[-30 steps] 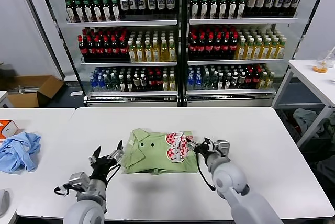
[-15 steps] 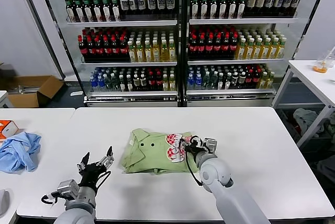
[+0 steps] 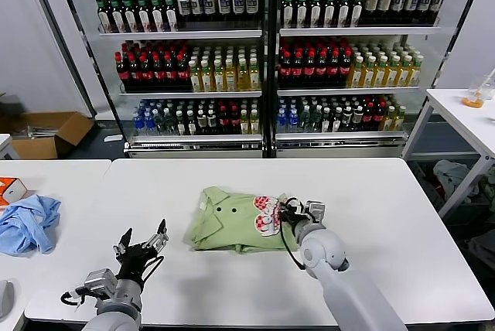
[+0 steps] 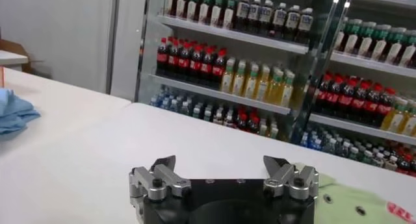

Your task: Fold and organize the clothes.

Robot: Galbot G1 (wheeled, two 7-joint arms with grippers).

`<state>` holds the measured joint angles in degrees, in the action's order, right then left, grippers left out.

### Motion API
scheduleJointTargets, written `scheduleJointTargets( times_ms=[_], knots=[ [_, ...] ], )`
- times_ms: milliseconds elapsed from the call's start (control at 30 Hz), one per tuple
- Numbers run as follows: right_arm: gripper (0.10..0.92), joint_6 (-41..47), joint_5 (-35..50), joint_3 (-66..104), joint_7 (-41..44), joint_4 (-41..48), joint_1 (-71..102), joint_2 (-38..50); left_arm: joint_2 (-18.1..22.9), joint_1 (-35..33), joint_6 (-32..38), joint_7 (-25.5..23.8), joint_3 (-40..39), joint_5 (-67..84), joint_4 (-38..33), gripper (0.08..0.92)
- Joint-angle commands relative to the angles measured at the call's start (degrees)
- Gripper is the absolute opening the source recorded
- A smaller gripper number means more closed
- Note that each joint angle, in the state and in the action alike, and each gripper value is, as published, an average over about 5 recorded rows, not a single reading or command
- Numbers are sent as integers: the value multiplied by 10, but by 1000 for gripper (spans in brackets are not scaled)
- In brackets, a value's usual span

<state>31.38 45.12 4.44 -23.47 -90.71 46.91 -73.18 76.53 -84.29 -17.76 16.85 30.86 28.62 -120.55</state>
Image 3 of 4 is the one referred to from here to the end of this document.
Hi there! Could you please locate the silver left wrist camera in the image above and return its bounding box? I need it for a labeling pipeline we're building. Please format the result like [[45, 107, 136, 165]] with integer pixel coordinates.
[[84, 268, 119, 297]]

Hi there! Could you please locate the dark cloth pile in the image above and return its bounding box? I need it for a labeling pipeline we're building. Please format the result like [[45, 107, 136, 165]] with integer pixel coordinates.
[[466, 230, 495, 270]]

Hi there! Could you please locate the white low stool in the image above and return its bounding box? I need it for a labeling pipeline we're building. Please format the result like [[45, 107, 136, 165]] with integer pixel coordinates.
[[0, 134, 20, 161]]

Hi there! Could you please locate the dark tea bottle green cap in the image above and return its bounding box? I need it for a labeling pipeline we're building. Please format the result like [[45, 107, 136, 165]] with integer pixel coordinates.
[[121, 0, 135, 34], [95, 0, 108, 34], [135, 0, 149, 34], [336, 0, 350, 29], [281, 0, 294, 29], [108, 0, 121, 34], [308, 0, 323, 29], [148, 0, 162, 34], [162, 0, 177, 33], [294, 0, 308, 29], [322, 0, 336, 29], [350, 0, 364, 29]]

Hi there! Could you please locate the grey rounded object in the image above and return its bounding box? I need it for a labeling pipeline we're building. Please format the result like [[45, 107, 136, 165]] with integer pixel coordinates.
[[0, 279, 15, 319]]

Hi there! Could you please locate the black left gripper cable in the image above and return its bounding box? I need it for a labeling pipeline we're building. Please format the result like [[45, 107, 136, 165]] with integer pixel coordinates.
[[141, 255, 166, 284]]

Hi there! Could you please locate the light green t-shirt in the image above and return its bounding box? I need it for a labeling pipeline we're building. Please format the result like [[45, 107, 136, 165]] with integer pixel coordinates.
[[183, 186, 301, 254]]

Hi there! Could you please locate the glass beaker orange liquid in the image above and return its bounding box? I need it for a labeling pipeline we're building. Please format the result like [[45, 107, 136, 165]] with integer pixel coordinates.
[[462, 75, 486, 109]]

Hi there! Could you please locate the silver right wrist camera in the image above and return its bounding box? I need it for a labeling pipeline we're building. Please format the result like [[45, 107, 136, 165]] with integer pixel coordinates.
[[305, 200, 326, 226]]

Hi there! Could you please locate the beverage display cooler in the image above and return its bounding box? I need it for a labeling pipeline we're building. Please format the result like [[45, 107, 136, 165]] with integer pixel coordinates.
[[268, 0, 489, 160], [52, 0, 271, 160]]

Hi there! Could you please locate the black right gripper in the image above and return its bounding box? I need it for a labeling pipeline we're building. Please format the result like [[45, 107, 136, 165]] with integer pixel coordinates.
[[275, 201, 309, 231]]

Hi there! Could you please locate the dark green cloth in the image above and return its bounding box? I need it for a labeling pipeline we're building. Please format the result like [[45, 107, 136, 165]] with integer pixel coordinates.
[[477, 168, 495, 196]]

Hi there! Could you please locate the orange and white box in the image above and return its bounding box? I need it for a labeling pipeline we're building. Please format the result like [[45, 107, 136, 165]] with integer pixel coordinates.
[[0, 177, 30, 206]]

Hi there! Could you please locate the open cardboard box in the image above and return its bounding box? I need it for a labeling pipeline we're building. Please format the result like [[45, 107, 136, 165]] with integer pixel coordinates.
[[7, 111, 96, 160]]

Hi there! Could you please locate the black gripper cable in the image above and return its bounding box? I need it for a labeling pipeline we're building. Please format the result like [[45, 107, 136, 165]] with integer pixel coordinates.
[[141, 255, 166, 284], [278, 196, 309, 271]]

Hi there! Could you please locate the grey clothes pile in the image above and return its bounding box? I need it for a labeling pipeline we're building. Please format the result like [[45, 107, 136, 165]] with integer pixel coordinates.
[[432, 159, 480, 203]]

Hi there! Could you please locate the crumpled light blue cloth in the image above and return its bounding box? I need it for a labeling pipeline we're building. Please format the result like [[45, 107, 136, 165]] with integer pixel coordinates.
[[0, 195, 62, 258]]

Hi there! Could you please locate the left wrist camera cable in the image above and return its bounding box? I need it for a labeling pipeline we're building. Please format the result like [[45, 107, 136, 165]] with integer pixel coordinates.
[[60, 288, 92, 307]]

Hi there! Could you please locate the white side table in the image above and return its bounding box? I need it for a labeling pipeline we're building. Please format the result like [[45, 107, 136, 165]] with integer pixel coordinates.
[[401, 88, 495, 220]]

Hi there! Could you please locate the dark drink bottle beige label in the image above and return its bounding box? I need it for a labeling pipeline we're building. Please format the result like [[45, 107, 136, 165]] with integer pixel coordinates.
[[363, 0, 378, 25], [377, 0, 391, 25]]

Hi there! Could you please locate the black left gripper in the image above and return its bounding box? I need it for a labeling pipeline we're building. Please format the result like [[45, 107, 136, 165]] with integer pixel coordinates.
[[112, 219, 170, 282]]

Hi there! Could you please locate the metal rods bundle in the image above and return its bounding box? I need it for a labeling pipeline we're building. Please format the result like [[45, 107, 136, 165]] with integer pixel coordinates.
[[25, 125, 53, 138]]

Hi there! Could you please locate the white stirring stick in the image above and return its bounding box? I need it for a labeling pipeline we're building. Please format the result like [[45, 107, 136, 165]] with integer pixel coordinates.
[[476, 70, 495, 95]]

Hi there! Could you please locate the small red cap cola bottle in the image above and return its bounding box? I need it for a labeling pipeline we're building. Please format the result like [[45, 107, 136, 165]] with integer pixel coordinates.
[[362, 103, 374, 133], [218, 106, 230, 135], [374, 102, 385, 132], [229, 106, 241, 135]]

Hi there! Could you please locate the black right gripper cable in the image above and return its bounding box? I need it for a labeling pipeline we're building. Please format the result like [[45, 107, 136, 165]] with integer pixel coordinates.
[[278, 196, 309, 271]]

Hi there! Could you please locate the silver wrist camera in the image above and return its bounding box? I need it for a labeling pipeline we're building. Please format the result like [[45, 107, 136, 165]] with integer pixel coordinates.
[[305, 200, 326, 226], [84, 268, 119, 297]]

